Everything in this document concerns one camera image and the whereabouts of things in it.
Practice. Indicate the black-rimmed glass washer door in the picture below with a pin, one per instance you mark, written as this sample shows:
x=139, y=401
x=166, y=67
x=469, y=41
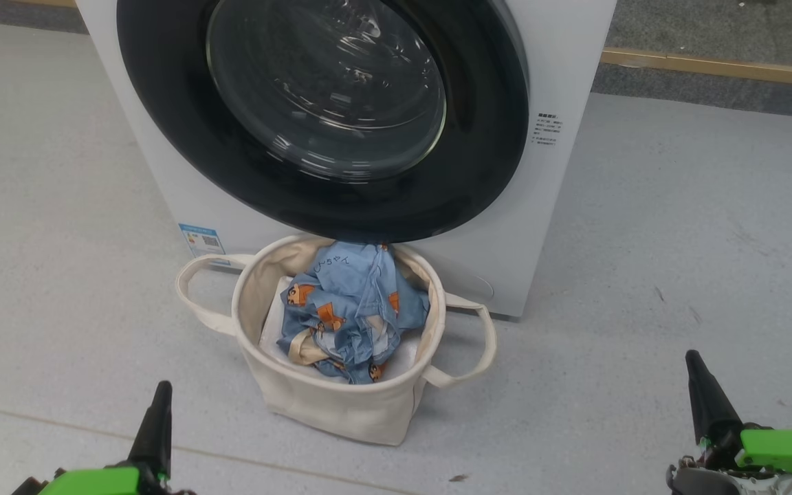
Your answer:
x=176, y=137

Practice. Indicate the cream canvas laundry basket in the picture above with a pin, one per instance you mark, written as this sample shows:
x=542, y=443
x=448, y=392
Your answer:
x=334, y=416

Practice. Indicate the white front-load washing machine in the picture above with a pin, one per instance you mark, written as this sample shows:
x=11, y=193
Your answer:
x=520, y=234

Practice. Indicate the black text notice sticker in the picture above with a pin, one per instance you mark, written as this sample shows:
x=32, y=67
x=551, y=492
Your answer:
x=548, y=129

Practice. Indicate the blue patterned garment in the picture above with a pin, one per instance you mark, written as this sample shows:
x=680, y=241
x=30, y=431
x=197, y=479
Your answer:
x=355, y=302

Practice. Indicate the yellow wooden floor strip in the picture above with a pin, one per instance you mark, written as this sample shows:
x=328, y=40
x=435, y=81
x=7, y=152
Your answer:
x=712, y=67

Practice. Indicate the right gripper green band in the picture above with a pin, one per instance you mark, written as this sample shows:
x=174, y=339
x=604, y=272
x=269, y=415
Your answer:
x=788, y=450

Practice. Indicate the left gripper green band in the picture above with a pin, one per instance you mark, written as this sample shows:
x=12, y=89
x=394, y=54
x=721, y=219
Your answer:
x=93, y=482

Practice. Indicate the blue energy label sticker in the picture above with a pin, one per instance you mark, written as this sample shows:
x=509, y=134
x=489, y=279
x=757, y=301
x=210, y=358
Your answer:
x=203, y=242

